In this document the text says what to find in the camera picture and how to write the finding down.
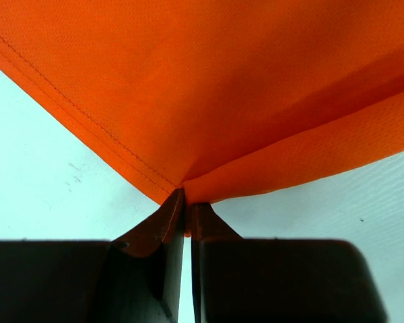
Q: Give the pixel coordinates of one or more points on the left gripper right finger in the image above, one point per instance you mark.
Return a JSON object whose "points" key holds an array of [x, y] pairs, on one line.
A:
{"points": [[236, 279]]}

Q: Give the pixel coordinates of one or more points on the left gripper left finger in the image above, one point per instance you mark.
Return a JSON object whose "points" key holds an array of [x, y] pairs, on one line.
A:
{"points": [[134, 278]]}

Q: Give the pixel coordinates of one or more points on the orange t-shirt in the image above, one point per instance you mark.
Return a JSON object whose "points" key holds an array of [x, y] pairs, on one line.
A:
{"points": [[221, 98]]}

